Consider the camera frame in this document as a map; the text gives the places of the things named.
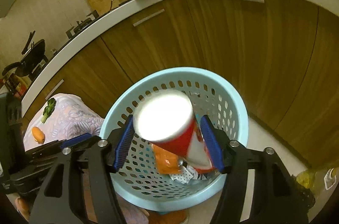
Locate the person's right hand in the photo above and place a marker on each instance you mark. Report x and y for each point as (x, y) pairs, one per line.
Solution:
(313, 179)

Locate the orange peel piece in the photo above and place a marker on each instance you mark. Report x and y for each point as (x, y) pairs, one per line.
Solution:
(38, 135)

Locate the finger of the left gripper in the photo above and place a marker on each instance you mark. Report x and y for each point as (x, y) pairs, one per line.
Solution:
(76, 140)

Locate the patterned pink tablecloth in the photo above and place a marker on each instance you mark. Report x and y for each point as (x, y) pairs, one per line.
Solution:
(72, 118)

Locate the soy sauce bottle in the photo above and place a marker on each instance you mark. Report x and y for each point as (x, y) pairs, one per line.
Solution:
(15, 85)

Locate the black gas stove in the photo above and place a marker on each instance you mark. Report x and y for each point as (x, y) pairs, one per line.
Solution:
(71, 34)

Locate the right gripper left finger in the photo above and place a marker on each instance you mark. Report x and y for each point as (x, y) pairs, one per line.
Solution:
(61, 198)

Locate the person's left hand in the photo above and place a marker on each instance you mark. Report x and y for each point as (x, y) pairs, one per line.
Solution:
(23, 208)

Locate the polka dot wrapper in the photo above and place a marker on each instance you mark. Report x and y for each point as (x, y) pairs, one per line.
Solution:
(186, 174)

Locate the red white paper cup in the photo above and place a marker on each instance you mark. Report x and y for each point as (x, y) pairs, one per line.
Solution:
(167, 119)

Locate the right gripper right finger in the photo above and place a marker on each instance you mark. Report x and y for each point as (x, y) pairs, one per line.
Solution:
(276, 198)

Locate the orange snack packet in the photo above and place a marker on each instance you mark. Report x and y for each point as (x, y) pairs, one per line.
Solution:
(166, 162)

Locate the light blue plastic basket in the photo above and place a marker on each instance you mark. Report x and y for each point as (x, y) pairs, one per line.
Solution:
(138, 181)

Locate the wooden base cabinets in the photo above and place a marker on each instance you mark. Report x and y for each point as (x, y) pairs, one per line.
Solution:
(280, 55)

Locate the black wok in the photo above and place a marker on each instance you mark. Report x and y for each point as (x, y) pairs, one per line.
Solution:
(33, 53)

